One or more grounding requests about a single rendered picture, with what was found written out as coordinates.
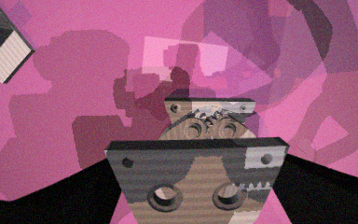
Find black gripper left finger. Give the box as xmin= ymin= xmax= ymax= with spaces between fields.
xmin=0 ymin=159 xmax=121 ymax=224

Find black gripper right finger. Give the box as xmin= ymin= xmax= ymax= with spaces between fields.
xmin=272 ymin=154 xmax=358 ymax=224

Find grey metal plate with two round holes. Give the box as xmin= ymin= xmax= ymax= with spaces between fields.
xmin=104 ymin=137 xmax=290 ymax=224

